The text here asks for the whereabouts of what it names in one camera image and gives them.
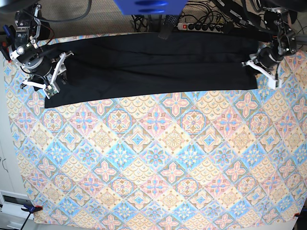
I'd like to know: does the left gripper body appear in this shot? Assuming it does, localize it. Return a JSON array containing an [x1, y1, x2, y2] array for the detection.
[[249, 47, 278, 70]]

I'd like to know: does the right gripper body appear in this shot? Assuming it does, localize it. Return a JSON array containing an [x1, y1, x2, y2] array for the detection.
[[23, 51, 74, 93]]

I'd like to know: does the black T-shirt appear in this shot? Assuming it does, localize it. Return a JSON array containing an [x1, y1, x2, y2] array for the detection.
[[45, 32, 259, 108]]

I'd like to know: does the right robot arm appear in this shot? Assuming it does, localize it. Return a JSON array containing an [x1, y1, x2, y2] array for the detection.
[[0, 3, 74, 98]]

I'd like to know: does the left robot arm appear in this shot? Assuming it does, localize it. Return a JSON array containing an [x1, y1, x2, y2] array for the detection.
[[241, 0, 307, 78]]

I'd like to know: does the patterned tablecloth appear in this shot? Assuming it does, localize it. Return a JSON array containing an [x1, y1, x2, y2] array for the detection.
[[0, 51, 307, 230]]

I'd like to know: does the blue box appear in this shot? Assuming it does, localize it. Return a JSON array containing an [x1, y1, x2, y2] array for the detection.
[[114, 0, 188, 15]]

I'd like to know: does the white cabinet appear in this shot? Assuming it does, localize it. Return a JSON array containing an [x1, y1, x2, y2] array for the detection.
[[0, 62, 36, 228]]

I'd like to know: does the blue orange clamp bottom left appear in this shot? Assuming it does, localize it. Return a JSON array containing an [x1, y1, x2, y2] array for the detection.
[[21, 205, 43, 214]]

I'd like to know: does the orange clamp bottom right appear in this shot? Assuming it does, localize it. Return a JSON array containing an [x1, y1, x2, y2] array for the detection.
[[294, 213, 305, 218]]

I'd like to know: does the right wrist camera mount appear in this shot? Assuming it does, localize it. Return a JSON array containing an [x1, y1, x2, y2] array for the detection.
[[21, 50, 74, 100]]

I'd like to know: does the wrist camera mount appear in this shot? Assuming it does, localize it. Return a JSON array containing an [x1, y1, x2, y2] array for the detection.
[[242, 60, 283, 90], [21, 50, 74, 100]]

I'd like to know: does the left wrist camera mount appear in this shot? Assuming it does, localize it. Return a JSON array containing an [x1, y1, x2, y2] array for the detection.
[[242, 60, 283, 90]]

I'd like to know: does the white power strip red switch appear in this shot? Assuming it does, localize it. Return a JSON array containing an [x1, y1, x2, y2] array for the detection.
[[177, 22, 224, 33]]

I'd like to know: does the black mesh strap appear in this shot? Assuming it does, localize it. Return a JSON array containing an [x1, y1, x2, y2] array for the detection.
[[157, 14, 179, 40]]

